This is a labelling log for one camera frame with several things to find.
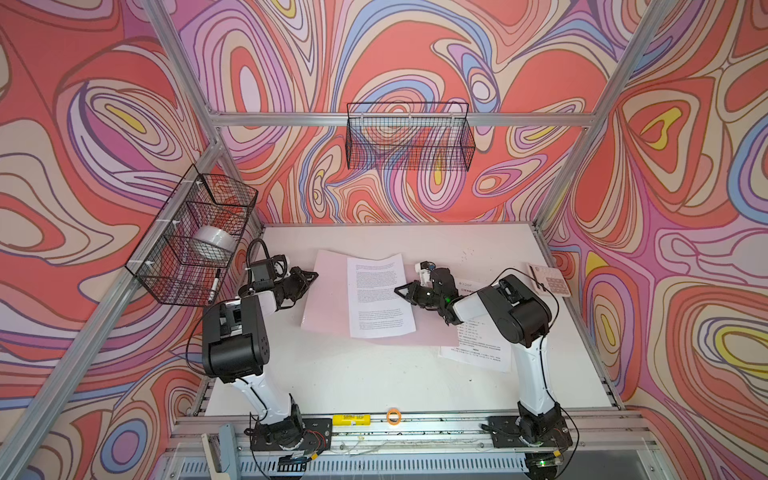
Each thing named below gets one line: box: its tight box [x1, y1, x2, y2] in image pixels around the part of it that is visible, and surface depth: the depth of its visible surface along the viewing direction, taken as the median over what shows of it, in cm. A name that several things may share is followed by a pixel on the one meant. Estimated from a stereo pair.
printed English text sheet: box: [347, 253, 417, 338], surface depth 98 cm
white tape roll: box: [192, 225, 236, 260], surface depth 74 cm
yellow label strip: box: [332, 414, 371, 426], surface depth 76 cm
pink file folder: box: [301, 249, 459, 347], surface depth 95 cm
